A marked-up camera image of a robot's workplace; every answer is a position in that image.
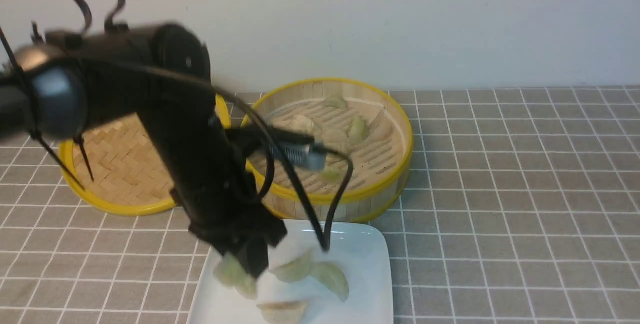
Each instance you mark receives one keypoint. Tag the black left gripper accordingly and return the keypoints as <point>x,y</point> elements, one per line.
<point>246,231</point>

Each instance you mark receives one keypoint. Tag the green dumpling basket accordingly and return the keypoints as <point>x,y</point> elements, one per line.
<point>229,271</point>
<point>332,174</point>
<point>358,130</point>

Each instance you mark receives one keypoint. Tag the green dumpling basket front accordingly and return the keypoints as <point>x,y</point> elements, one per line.
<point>332,174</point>

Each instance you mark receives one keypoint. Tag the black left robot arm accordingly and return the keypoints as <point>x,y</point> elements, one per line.
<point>65,85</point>

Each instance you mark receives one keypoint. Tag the green dumpling plate left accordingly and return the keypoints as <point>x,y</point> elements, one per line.
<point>247,287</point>

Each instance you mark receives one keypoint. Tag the green dumpling plate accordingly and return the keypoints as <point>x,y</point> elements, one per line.
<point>247,287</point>
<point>332,277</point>
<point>295,270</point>

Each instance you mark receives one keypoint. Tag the green dumpling plate centre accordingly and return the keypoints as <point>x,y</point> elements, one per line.
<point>295,270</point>

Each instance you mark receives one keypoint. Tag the pale dumpling plate bottom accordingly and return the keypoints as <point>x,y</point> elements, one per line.
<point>285,312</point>

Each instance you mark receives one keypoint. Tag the green dumpling plate right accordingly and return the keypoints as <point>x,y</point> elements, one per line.
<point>332,277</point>

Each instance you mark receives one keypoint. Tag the white square plate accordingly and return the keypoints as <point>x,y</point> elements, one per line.
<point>359,250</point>

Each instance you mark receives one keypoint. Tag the pale dumpling basket centre-left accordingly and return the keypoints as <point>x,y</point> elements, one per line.
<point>302,124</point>

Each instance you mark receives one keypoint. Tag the pale flat dumpling basket centre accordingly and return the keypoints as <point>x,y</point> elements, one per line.
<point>336,139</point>

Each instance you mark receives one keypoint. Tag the woven bamboo steamer lid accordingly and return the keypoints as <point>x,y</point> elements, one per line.
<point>126,176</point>

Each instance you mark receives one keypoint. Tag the yellow-rimmed bamboo steamer basket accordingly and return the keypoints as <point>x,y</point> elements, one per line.
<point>381,162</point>

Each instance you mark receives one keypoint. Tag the green dumpling at basket back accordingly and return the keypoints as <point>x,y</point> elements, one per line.
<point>336,102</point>

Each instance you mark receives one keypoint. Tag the grey checked tablecloth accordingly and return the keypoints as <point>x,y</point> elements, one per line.
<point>522,206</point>

